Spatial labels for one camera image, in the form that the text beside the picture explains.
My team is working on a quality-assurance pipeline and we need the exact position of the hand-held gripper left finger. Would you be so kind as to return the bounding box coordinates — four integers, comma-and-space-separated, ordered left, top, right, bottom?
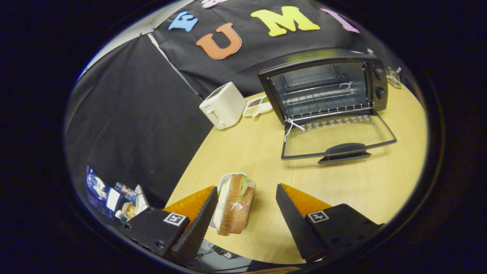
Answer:
120, 186, 219, 266

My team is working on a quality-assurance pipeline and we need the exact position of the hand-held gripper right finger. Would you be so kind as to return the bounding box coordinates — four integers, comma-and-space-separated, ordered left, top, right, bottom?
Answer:
275, 183, 385, 263

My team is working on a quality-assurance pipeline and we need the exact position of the plastic-wrapped sandwich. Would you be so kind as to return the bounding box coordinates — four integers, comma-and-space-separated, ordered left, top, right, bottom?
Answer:
213, 174, 255, 236

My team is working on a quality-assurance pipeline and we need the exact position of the black toaster oven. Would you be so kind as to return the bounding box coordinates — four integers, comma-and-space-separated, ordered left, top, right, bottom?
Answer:
258, 48, 397, 165

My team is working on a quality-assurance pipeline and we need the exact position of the white tray of food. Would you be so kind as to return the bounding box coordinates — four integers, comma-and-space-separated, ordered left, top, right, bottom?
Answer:
116, 185, 151, 223

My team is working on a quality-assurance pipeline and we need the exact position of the white pop-up toaster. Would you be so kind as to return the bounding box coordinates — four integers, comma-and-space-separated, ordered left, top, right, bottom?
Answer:
199, 82, 247, 130

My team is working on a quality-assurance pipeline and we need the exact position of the blue printed box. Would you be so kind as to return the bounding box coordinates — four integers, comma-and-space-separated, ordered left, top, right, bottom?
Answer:
86, 165, 111, 214

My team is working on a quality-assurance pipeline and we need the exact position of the white divided snack tray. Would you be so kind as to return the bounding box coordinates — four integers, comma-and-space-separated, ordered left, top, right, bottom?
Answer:
243, 96, 273, 118

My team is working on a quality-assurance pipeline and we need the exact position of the clear wire mesh holder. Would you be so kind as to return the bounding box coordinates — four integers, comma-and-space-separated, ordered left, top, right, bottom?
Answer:
385, 67, 403, 89

